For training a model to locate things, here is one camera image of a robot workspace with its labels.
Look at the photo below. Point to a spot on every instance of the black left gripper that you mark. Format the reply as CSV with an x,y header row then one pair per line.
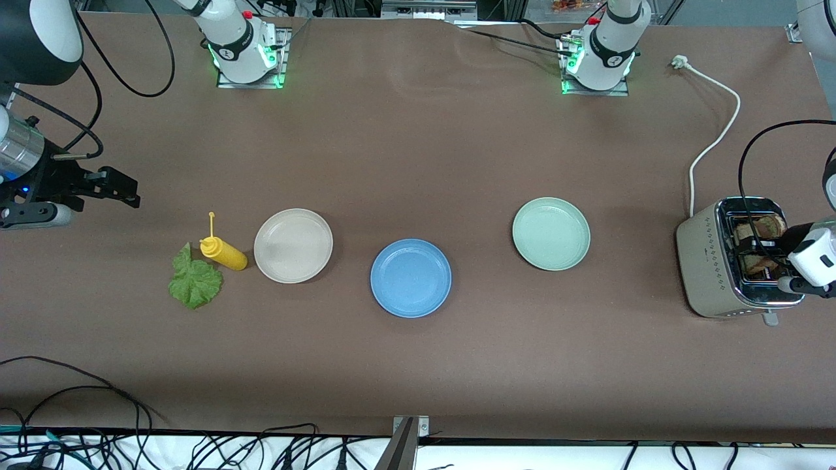
x,y
769,255

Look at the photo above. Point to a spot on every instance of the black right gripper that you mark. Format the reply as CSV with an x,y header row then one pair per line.
x,y
55,179

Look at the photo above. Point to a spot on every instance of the brown bread slice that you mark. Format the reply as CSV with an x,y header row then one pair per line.
x,y
751,266
777,225

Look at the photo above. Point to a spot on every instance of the green lettuce leaf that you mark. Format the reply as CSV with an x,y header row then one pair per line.
x,y
196,284

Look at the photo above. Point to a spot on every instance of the yellow mustard squeeze bottle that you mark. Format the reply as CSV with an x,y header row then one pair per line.
x,y
228,256

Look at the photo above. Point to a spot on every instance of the beige plate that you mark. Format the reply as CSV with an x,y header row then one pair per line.
x,y
294,246

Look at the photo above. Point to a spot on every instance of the pale green plate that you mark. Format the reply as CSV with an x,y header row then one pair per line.
x,y
552,234

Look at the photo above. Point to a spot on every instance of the blue plate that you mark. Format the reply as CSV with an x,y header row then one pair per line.
x,y
411,277

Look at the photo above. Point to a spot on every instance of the beige chrome toaster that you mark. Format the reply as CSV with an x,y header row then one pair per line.
x,y
705,261

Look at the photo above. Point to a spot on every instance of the orange food packet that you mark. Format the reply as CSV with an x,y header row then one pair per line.
x,y
575,5

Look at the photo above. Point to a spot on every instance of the grey power strip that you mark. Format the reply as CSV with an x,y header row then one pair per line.
x,y
428,10

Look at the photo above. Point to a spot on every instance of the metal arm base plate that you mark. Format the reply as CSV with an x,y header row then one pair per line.
x,y
594,93
282,65

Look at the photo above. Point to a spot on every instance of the aluminium corner bracket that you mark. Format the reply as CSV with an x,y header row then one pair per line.
x,y
793,34

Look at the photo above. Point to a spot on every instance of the aluminium profile post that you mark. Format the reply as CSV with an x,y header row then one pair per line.
x,y
398,450

